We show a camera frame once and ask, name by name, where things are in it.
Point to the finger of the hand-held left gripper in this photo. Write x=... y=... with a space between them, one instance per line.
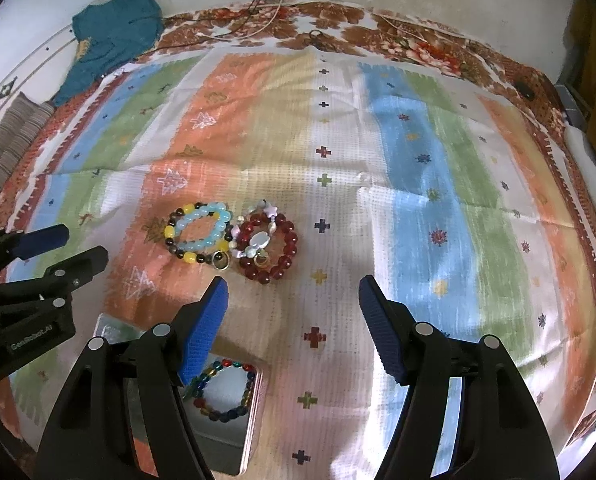
x=78 y=270
x=43 y=240

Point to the striped pastel cloth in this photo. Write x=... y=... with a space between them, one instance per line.
x=403 y=185

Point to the small black device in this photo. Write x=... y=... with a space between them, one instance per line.
x=526 y=91

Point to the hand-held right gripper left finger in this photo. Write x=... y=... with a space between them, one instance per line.
x=203 y=332

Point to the brown striped pillow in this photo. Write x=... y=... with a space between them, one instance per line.
x=13 y=135

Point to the scissors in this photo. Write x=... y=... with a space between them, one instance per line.
x=316 y=38

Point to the teal garment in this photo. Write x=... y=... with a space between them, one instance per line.
x=113 y=30

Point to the white bed headboard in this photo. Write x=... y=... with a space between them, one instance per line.
x=23 y=70

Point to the silver tin box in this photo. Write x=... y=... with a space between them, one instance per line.
x=228 y=440

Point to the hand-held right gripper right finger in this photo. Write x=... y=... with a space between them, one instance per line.
x=380 y=327

